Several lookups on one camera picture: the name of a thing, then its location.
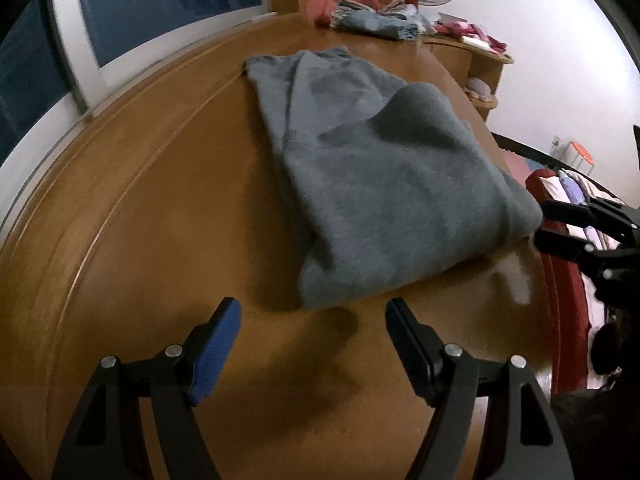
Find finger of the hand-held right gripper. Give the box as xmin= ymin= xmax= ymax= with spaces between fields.
xmin=532 ymin=229 xmax=610 ymax=274
xmin=542 ymin=200 xmax=596 ymax=229

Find pink foam floor mat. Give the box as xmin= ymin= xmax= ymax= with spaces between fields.
xmin=502 ymin=152 xmax=551 ymax=186

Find pale bundle in shelf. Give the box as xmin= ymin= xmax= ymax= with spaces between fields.
xmin=464 ymin=77 xmax=496 ymax=101

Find sliding window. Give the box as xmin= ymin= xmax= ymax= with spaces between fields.
xmin=0 ymin=0 xmax=278 ymax=241

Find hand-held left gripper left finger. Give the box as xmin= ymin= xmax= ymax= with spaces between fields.
xmin=50 ymin=297 xmax=242 ymax=480

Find folded pastel clothes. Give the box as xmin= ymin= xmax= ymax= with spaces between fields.
xmin=542 ymin=170 xmax=626 ymax=251

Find pink clothes pile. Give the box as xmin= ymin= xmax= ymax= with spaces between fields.
xmin=432 ymin=12 xmax=508 ymax=53

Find red bed blanket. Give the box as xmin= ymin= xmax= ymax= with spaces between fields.
xmin=525 ymin=167 xmax=601 ymax=391

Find grey clothes pile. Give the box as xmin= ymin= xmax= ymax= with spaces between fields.
xmin=330 ymin=0 xmax=436 ymax=41

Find dark cloth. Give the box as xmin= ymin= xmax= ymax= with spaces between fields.
xmin=550 ymin=305 xmax=640 ymax=480

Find grey sweater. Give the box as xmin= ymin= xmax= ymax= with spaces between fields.
xmin=243 ymin=46 xmax=544 ymax=311

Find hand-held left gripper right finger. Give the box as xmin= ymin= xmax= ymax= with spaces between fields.
xmin=384 ymin=297 xmax=576 ymax=480

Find orange stool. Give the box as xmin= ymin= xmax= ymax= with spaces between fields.
xmin=565 ymin=141 xmax=596 ymax=176

